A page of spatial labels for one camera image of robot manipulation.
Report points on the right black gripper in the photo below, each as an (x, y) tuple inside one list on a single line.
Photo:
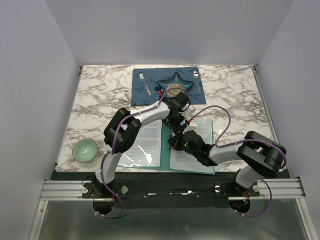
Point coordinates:
[(175, 141)]

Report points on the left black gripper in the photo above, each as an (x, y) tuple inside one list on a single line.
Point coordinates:
[(175, 128)]

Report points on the teal plastic folder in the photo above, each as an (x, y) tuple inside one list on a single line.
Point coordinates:
[(172, 160)]

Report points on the single printed paper sheet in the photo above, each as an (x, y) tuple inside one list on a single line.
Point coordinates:
[(146, 149)]

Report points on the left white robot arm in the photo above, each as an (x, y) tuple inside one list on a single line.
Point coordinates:
[(122, 130)]

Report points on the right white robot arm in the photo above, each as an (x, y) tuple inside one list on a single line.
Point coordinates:
[(264, 157)]

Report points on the blue star-shaped dish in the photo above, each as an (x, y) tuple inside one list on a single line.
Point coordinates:
[(174, 85)]

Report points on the silver spoon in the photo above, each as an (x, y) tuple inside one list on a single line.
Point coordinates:
[(195, 75)]

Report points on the blue placemat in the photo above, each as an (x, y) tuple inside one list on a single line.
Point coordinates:
[(139, 94)]

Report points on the silver fork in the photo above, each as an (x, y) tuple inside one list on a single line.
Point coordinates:
[(142, 78)]

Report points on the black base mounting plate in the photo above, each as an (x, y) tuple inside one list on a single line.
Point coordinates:
[(166, 190)]

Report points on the green floral bowl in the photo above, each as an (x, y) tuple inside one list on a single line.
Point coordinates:
[(85, 150)]

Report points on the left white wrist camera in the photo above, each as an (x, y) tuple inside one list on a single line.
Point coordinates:
[(188, 113)]

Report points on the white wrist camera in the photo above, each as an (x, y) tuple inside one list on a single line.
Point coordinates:
[(188, 113), (191, 125)]

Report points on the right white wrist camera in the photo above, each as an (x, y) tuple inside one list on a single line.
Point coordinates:
[(191, 125)]

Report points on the aluminium frame rail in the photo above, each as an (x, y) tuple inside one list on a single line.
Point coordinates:
[(73, 190)]

